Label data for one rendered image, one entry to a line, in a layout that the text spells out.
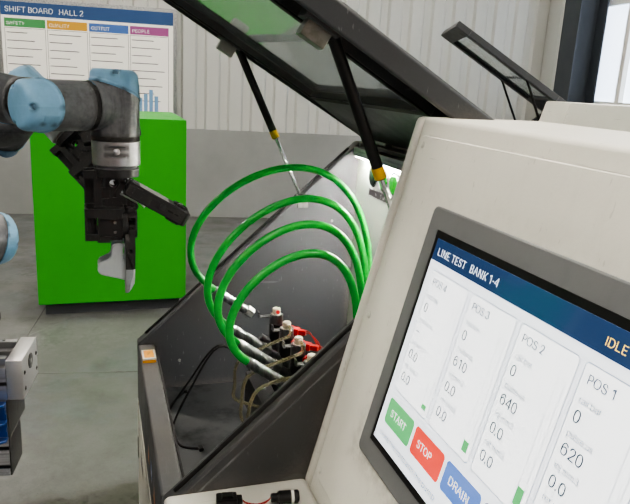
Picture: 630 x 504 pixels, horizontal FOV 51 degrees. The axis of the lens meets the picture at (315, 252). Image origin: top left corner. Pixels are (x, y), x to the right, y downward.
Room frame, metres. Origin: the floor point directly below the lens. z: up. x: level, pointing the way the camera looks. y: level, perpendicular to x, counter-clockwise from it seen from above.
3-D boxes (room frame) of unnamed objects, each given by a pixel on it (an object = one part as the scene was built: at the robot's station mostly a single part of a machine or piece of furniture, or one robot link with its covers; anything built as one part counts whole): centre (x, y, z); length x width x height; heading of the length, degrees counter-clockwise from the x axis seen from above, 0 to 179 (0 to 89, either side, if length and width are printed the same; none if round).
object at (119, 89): (1.06, 0.33, 1.54); 0.09 x 0.08 x 0.11; 141
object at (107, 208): (1.06, 0.34, 1.38); 0.09 x 0.08 x 0.12; 109
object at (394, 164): (1.36, -0.18, 1.43); 0.54 x 0.03 x 0.02; 19
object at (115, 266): (1.05, 0.33, 1.27); 0.06 x 0.03 x 0.09; 109
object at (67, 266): (4.62, 1.47, 0.65); 0.95 x 0.86 x 1.30; 109
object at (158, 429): (1.20, 0.30, 0.87); 0.62 x 0.04 x 0.16; 19
